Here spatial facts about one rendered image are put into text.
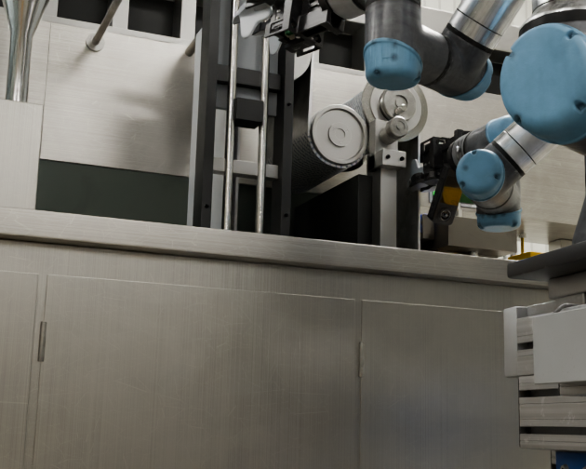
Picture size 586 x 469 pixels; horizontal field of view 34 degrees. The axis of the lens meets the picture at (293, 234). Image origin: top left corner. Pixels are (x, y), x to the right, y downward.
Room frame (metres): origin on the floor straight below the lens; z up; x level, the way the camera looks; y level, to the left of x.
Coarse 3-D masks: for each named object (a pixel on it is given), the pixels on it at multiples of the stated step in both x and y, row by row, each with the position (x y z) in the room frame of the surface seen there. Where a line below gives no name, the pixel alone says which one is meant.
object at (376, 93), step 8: (376, 88) 1.82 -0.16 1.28; (408, 88) 1.85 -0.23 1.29; (376, 96) 1.82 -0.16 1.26; (416, 96) 1.86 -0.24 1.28; (376, 104) 1.82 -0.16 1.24; (376, 112) 1.82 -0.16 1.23; (416, 112) 1.86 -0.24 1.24; (384, 120) 1.83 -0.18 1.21; (408, 120) 1.85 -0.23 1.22; (416, 120) 1.86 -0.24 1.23; (368, 128) 1.87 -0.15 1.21; (408, 128) 1.85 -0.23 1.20; (368, 136) 1.89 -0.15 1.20; (368, 144) 1.93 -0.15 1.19; (368, 152) 1.98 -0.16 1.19
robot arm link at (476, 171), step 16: (512, 128) 1.45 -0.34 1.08; (496, 144) 1.46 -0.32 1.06; (512, 144) 1.45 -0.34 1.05; (528, 144) 1.44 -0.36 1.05; (544, 144) 1.44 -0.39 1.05; (464, 160) 1.46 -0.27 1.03; (480, 160) 1.45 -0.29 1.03; (496, 160) 1.44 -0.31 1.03; (512, 160) 1.45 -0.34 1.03; (528, 160) 1.46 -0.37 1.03; (464, 176) 1.46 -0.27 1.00; (480, 176) 1.45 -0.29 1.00; (496, 176) 1.44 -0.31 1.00; (512, 176) 1.47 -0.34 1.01; (464, 192) 1.49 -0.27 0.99; (480, 192) 1.45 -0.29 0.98; (496, 192) 1.47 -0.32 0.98; (512, 192) 1.53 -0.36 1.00
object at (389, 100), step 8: (384, 96) 1.81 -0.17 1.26; (392, 96) 1.82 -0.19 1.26; (400, 96) 1.83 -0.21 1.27; (408, 96) 1.83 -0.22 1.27; (384, 104) 1.81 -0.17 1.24; (392, 104) 1.82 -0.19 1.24; (400, 104) 1.82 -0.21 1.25; (408, 104) 1.83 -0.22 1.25; (416, 104) 1.84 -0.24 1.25; (384, 112) 1.82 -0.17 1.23; (392, 112) 1.82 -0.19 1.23; (408, 112) 1.83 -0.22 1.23
